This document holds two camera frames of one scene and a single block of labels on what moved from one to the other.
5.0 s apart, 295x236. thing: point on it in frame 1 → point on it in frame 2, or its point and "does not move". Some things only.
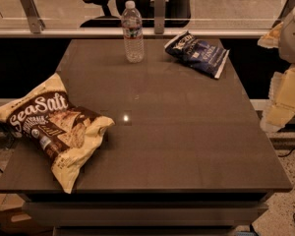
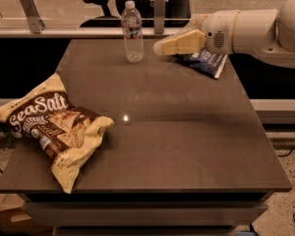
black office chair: (178, 4) does not move
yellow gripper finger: (286, 97) → (216, 32)
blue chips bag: (206, 57) does not move
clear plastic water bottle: (132, 27) does not move
